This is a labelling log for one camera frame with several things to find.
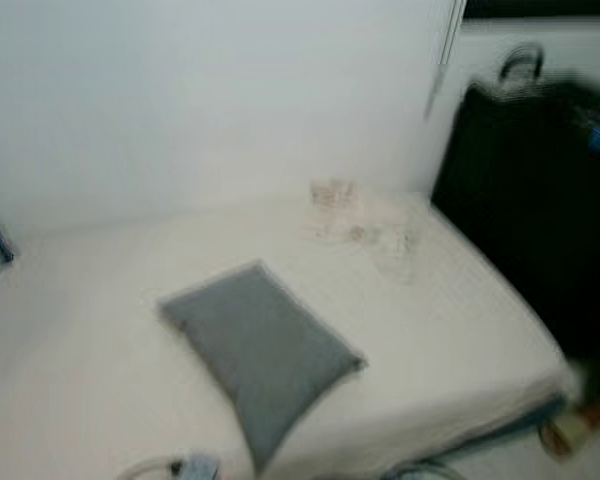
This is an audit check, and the white blind wand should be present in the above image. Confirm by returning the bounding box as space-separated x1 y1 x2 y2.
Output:
425 0 467 122

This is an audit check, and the brown floor clutter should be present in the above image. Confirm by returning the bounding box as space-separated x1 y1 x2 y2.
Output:
540 385 600 462

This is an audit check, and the grey pillow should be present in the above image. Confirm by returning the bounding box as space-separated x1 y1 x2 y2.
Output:
157 262 369 473

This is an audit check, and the clear plastic bag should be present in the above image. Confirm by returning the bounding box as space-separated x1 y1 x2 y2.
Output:
308 178 359 243

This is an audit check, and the black suitcase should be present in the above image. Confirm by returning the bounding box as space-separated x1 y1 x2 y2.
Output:
430 45 600 363

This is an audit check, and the dark window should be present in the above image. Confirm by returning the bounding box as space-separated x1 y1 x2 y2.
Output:
462 0 600 20

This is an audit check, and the white bed mattress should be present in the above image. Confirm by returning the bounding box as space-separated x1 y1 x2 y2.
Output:
0 190 581 480

